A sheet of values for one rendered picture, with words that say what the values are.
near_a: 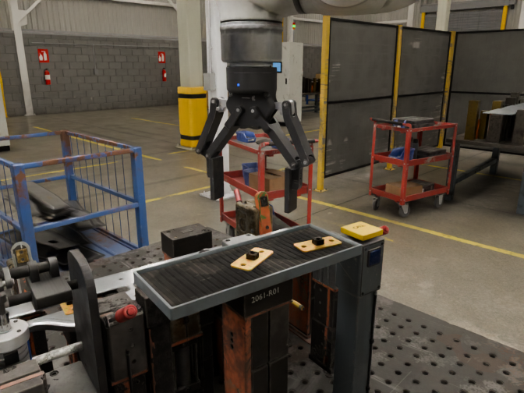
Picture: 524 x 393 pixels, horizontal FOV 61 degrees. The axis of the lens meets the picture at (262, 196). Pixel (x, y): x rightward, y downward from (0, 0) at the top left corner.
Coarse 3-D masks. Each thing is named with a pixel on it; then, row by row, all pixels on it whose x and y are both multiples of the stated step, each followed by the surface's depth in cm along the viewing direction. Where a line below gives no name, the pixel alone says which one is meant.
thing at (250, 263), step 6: (252, 252) 74; (258, 252) 74; (264, 252) 76; (270, 252) 76; (240, 258) 74; (246, 258) 73; (252, 258) 73; (258, 258) 74; (264, 258) 74; (234, 264) 71; (240, 264) 72; (246, 264) 71; (252, 264) 71; (258, 264) 72; (246, 270) 70
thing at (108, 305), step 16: (112, 304) 76; (128, 304) 76; (128, 320) 72; (112, 336) 71; (128, 336) 73; (144, 336) 75; (112, 352) 72; (128, 352) 73; (144, 352) 76; (112, 368) 73; (128, 368) 74; (144, 368) 76; (112, 384) 74; (128, 384) 76; (144, 384) 78
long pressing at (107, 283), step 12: (288, 228) 133; (156, 264) 109; (108, 276) 103; (120, 276) 103; (132, 276) 103; (96, 288) 98; (108, 288) 98; (132, 288) 98; (12, 312) 88; (24, 312) 88; (60, 312) 88; (36, 324) 84; (48, 324) 84; (60, 324) 84; (72, 324) 83
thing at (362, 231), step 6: (360, 222) 91; (342, 228) 88; (348, 228) 88; (354, 228) 88; (360, 228) 88; (366, 228) 88; (372, 228) 88; (378, 228) 88; (348, 234) 87; (354, 234) 86; (360, 234) 85; (366, 234) 85; (372, 234) 86; (378, 234) 87
